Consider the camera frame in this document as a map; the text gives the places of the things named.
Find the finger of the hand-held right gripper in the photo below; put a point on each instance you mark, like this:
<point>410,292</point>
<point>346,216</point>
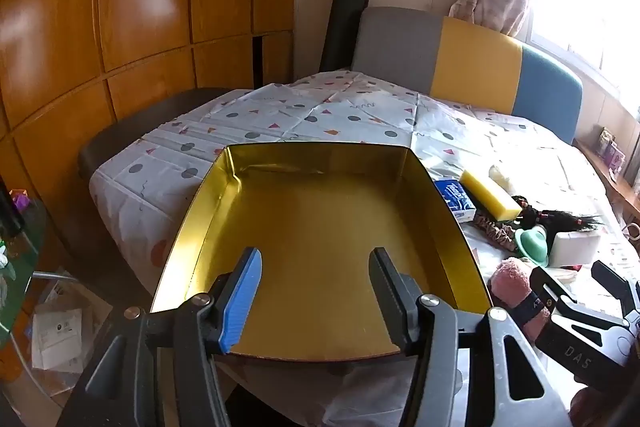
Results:
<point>550,289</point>
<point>617,287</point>

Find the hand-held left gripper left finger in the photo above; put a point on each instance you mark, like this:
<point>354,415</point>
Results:
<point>245,302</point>

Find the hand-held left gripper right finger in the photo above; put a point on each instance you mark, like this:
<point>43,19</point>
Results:
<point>390,297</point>

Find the pink towel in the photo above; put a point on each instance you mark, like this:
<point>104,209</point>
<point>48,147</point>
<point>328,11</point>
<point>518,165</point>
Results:
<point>510,279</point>

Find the white foam block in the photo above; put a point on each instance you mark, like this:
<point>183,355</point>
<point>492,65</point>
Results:
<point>572,247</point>

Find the green hat-shaped bottle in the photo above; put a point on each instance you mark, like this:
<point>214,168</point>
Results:
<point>530,244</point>

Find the black wig with beads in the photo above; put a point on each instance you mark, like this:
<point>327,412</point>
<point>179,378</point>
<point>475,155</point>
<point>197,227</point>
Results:
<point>560,222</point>

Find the striped hair scrunchie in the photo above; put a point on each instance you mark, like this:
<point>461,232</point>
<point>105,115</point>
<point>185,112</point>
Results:
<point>495,232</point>

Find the gold metal tin box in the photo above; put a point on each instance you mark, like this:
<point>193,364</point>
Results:
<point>320,232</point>

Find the yellow sponge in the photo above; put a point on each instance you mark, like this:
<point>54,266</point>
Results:
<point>487,194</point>

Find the blue tissue packet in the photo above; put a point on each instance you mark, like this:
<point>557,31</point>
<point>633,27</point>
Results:
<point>452,199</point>

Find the clear plastic bag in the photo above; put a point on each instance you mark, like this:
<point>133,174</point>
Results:
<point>502,179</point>

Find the wooden shelf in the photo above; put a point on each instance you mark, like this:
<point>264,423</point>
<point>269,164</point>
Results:
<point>600,164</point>

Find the purple small box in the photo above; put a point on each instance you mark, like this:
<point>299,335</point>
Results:
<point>617,155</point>

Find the gold small box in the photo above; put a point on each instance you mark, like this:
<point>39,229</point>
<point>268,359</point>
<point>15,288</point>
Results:
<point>607,139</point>

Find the white paper packet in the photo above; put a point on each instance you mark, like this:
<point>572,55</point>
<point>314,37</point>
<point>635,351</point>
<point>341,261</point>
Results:
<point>55,332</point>
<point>60,293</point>

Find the printed plastic sheet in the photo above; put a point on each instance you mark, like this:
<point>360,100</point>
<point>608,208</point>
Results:
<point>325,112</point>

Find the glass side table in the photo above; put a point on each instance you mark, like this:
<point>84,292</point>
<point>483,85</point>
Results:
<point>20,267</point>

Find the grey yellow blue headboard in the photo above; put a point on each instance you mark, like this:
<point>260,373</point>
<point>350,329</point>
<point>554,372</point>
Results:
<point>480,57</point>

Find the purple toy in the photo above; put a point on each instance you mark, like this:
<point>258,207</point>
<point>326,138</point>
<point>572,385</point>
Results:
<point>21,199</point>

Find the black rolled mat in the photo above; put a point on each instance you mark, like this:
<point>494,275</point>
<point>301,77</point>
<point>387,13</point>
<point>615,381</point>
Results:
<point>342,27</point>

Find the window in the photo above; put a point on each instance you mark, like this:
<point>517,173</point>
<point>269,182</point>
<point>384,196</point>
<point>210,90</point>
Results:
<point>590,7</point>

